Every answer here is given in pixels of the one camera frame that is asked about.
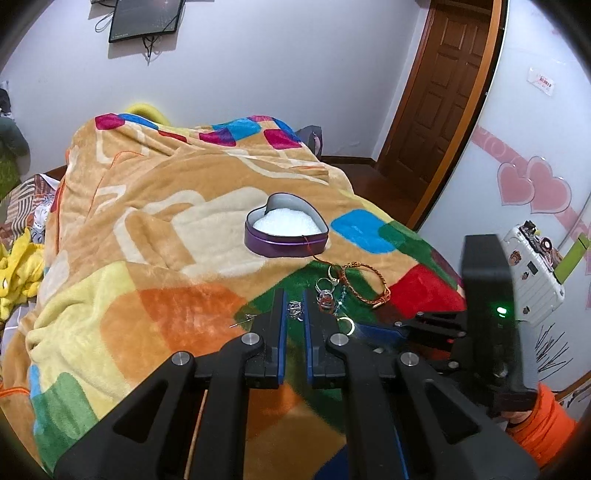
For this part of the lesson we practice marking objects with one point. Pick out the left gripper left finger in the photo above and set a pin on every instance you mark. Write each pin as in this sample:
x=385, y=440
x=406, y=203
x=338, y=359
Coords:
x=188, y=418

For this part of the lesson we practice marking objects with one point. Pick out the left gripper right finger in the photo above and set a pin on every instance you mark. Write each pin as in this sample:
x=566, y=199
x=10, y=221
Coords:
x=407, y=418

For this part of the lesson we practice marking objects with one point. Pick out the orange sleeved forearm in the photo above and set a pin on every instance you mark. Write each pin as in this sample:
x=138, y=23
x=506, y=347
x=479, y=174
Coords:
x=542, y=431

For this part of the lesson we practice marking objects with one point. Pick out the white stickered suitcase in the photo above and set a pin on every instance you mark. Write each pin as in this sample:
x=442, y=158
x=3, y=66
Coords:
x=537, y=292

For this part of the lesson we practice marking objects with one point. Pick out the small silver earring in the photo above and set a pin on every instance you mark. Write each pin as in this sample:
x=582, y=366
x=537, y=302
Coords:
x=244, y=322

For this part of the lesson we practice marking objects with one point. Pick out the colourful patchwork fleece blanket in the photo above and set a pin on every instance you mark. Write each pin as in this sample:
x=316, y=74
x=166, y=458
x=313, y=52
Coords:
x=145, y=256

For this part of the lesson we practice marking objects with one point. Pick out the white wardrobe sliding door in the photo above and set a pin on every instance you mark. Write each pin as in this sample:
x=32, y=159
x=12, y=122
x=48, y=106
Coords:
x=528, y=158

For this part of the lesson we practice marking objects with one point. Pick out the purple heart-shaped tin box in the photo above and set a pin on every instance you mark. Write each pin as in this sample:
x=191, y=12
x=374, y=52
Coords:
x=285, y=226

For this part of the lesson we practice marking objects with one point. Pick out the yellow cloth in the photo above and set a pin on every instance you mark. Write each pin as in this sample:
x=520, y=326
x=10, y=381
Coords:
x=21, y=273

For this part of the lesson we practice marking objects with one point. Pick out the brown wooden door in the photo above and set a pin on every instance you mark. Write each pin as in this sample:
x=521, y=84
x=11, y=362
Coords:
x=442, y=97

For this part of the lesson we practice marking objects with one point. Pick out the grey backpack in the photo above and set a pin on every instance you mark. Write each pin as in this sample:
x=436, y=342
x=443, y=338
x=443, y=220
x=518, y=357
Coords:
x=311, y=136

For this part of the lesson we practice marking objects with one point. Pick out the small black wall monitor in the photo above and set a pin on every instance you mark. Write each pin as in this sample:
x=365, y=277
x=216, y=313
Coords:
x=140, y=18

